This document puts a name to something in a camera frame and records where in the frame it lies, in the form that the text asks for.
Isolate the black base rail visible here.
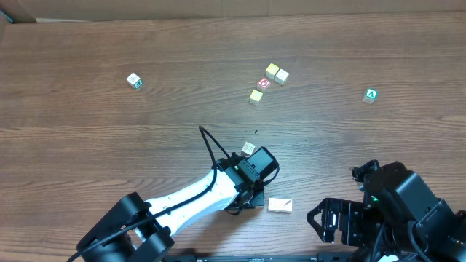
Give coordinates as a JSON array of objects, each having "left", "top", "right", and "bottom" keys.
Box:
[{"left": 162, "top": 252, "right": 352, "bottom": 262}]

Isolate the white block green side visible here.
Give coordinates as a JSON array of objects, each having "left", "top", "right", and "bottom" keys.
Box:
[{"left": 127, "top": 73, "right": 143, "bottom": 90}]

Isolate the white block red mark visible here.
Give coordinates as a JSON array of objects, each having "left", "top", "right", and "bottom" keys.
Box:
[{"left": 278, "top": 199, "right": 293, "bottom": 213}]

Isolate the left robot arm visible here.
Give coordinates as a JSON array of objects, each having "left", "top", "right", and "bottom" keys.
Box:
[{"left": 70, "top": 147, "right": 280, "bottom": 262}]

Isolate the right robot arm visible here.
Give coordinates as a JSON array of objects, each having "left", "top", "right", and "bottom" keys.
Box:
[{"left": 307, "top": 159, "right": 465, "bottom": 262}]

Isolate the red circle block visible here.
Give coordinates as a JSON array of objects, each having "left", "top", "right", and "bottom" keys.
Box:
[{"left": 256, "top": 77, "right": 272, "bottom": 92}]

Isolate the yellow block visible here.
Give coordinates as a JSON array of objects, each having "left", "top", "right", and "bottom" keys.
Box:
[
  {"left": 249, "top": 90, "right": 264, "bottom": 106},
  {"left": 266, "top": 63, "right": 280, "bottom": 80}
]

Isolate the yellow block middle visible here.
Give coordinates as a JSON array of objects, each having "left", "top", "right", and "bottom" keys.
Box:
[{"left": 249, "top": 90, "right": 264, "bottom": 106}]

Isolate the white block green edge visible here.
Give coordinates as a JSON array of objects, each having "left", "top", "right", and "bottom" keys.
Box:
[{"left": 268, "top": 198, "right": 281, "bottom": 212}]

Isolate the white block far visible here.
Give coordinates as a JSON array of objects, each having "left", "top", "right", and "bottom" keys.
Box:
[{"left": 275, "top": 68, "right": 290, "bottom": 85}]

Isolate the green letter block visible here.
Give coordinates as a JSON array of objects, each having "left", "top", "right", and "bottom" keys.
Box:
[{"left": 362, "top": 88, "right": 379, "bottom": 104}]

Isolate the yellow block far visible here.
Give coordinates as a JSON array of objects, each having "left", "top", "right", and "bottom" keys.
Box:
[{"left": 266, "top": 63, "right": 280, "bottom": 80}]

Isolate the white patterned block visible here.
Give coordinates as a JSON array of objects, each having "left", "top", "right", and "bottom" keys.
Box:
[{"left": 241, "top": 142, "right": 256, "bottom": 156}]

